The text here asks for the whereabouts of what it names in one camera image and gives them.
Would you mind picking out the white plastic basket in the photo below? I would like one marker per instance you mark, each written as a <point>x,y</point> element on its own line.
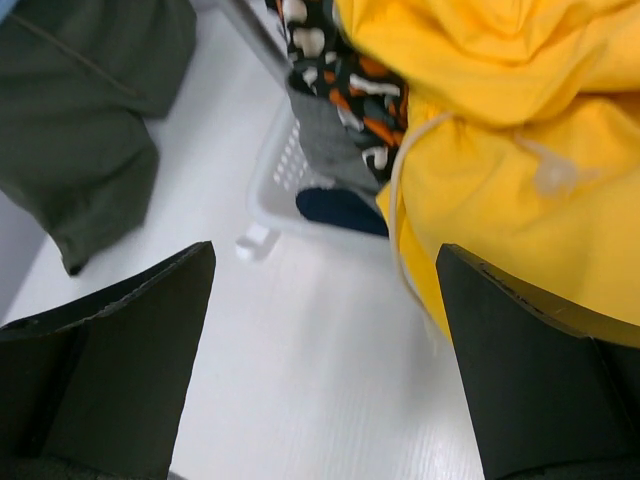
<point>281,170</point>

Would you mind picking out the yellow shorts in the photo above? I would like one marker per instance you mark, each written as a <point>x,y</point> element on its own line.
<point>522,148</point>

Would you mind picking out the metal clothes rack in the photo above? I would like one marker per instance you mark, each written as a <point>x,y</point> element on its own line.
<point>262,235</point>

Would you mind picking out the navy blue shorts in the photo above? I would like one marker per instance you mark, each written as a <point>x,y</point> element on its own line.
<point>340,208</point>

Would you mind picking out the grey shorts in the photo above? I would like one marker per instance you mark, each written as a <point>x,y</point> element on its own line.
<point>328,148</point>

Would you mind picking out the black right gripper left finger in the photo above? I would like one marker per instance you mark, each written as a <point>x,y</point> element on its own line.
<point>95,389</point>

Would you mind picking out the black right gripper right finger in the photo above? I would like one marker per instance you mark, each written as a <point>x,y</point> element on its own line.
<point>552,387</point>

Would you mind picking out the olive green shorts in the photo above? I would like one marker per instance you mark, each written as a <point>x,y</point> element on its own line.
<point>79,79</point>

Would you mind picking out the orange black patterned shorts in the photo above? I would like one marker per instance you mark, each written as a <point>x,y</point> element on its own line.
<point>371,100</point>

